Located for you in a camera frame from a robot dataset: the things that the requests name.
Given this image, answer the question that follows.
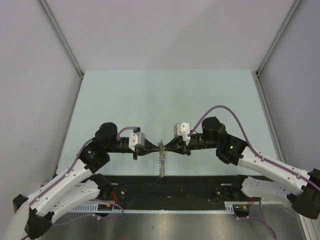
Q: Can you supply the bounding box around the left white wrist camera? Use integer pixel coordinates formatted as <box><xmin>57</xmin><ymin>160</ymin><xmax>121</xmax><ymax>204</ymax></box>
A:
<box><xmin>128</xmin><ymin>127</ymin><xmax>146</xmax><ymax>152</ymax></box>

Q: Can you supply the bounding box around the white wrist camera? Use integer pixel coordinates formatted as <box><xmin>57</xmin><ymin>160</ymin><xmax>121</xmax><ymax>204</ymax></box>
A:
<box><xmin>173</xmin><ymin>122</ymin><xmax>191</xmax><ymax>146</ymax></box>
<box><xmin>128</xmin><ymin>127</ymin><xmax>146</xmax><ymax>152</ymax></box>

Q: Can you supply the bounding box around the white cable duct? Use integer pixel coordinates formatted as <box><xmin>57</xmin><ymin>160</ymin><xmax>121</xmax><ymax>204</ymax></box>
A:
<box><xmin>69</xmin><ymin>202</ymin><xmax>235</xmax><ymax>215</ymax></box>

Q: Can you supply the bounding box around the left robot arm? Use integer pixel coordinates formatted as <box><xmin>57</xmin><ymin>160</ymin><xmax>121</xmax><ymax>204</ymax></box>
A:
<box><xmin>12</xmin><ymin>122</ymin><xmax>160</xmax><ymax>240</ymax></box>

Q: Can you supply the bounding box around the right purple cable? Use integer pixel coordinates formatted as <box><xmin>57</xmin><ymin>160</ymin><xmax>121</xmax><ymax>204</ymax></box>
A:
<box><xmin>187</xmin><ymin>105</ymin><xmax>320</xmax><ymax>238</ymax></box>

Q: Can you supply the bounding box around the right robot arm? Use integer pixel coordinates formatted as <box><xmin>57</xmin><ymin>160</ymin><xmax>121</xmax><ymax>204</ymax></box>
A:
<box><xmin>164</xmin><ymin>117</ymin><xmax>320</xmax><ymax>220</ymax></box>

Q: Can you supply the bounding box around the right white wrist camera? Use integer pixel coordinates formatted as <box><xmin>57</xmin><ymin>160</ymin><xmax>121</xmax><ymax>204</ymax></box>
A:
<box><xmin>173</xmin><ymin>122</ymin><xmax>191</xmax><ymax>146</ymax></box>

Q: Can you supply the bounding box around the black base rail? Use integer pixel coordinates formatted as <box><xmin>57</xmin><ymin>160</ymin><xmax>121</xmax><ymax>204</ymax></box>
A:
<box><xmin>97</xmin><ymin>175</ymin><xmax>258</xmax><ymax>212</ymax></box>

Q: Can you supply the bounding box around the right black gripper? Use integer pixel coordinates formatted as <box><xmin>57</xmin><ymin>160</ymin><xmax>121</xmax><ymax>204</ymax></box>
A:
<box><xmin>164</xmin><ymin>133</ymin><xmax>218</xmax><ymax>156</ymax></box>

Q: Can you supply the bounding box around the large metal key organizer ring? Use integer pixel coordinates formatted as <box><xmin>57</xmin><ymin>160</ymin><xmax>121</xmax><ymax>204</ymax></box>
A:
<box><xmin>156</xmin><ymin>140</ymin><xmax>167</xmax><ymax>179</ymax></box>

